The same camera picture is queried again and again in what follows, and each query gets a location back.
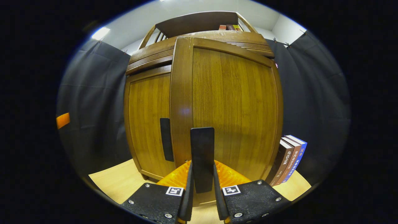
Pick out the wooden shoe cabinet door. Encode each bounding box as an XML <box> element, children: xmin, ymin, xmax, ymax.
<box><xmin>124</xmin><ymin>65</ymin><xmax>176</xmax><ymax>181</ymax></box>
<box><xmin>169</xmin><ymin>36</ymin><xmax>283</xmax><ymax>206</ymax></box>

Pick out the small ceiling light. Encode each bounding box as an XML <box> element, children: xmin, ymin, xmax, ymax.
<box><xmin>92</xmin><ymin>27</ymin><xmax>111</xmax><ymax>41</ymax></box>

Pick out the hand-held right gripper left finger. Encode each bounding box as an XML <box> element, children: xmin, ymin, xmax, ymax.
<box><xmin>121</xmin><ymin>160</ymin><xmax>195</xmax><ymax>224</ymax></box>

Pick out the wooden cabinet drawer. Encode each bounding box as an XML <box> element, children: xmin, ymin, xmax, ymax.
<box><xmin>126</xmin><ymin>30</ymin><xmax>275</xmax><ymax>75</ymax></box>

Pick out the wooden double-door shoe cabinet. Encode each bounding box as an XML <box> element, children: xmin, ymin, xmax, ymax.
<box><xmin>124</xmin><ymin>11</ymin><xmax>283</xmax><ymax>207</ymax></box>

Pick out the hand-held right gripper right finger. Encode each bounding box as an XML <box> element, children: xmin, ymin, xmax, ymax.
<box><xmin>213</xmin><ymin>160</ymin><xmax>291</xmax><ymax>224</ymax></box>

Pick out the black door handle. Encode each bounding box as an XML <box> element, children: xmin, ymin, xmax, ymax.
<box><xmin>190</xmin><ymin>127</ymin><xmax>215</xmax><ymax>194</ymax></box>
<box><xmin>160</xmin><ymin>118</ymin><xmax>174</xmax><ymax>162</ymax></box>

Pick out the black backdrop cloth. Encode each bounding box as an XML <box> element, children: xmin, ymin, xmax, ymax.
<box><xmin>57</xmin><ymin>30</ymin><xmax>352</xmax><ymax>184</ymax></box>

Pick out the brown book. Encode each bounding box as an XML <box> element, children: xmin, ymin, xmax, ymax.
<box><xmin>266</xmin><ymin>139</ymin><xmax>294</xmax><ymax>186</ymax></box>

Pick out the maroon book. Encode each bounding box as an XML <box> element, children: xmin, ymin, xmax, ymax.
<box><xmin>275</xmin><ymin>137</ymin><xmax>302</xmax><ymax>186</ymax></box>

